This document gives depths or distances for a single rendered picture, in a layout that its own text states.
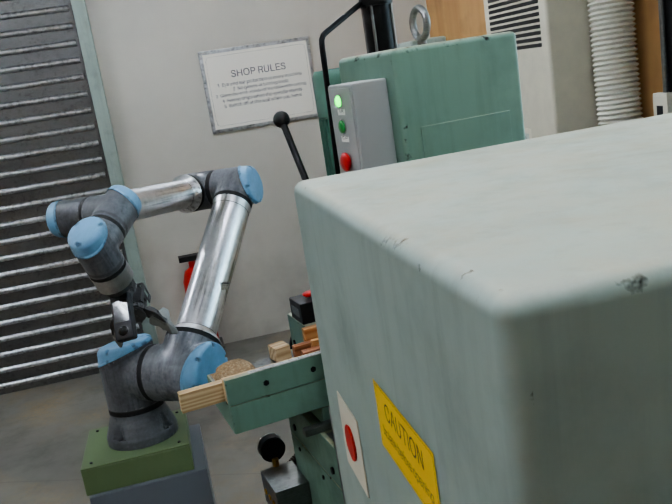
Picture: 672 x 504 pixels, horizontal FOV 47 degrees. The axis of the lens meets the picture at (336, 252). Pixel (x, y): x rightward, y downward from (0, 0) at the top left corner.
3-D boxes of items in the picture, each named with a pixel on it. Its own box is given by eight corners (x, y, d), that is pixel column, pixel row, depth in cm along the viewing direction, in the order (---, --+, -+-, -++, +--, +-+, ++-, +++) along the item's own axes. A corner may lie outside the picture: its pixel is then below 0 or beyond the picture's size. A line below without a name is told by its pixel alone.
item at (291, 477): (296, 489, 188) (291, 459, 186) (314, 513, 177) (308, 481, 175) (264, 500, 185) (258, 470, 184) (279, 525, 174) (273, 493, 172)
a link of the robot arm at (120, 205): (94, 184, 187) (70, 219, 179) (133, 179, 183) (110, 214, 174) (114, 213, 193) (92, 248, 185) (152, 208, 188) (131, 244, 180)
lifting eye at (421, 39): (418, 46, 131) (413, 6, 130) (435, 43, 126) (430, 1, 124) (409, 47, 131) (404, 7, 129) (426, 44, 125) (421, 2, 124)
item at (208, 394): (444, 332, 174) (442, 316, 173) (448, 335, 172) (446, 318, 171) (181, 410, 154) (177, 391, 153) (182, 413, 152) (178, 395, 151)
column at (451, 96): (490, 404, 158) (449, 42, 142) (560, 446, 138) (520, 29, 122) (392, 437, 151) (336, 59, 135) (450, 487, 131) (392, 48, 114)
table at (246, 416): (429, 321, 201) (426, 299, 200) (495, 354, 173) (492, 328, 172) (201, 386, 181) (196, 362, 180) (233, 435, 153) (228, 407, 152)
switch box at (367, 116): (374, 176, 131) (360, 80, 127) (400, 181, 122) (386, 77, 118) (340, 183, 129) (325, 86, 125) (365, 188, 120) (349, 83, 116)
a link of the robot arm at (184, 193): (190, 172, 248) (35, 198, 186) (224, 168, 243) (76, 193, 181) (196, 208, 249) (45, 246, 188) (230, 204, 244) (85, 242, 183)
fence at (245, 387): (487, 327, 173) (485, 303, 172) (491, 329, 172) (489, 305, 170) (227, 404, 153) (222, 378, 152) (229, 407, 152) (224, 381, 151)
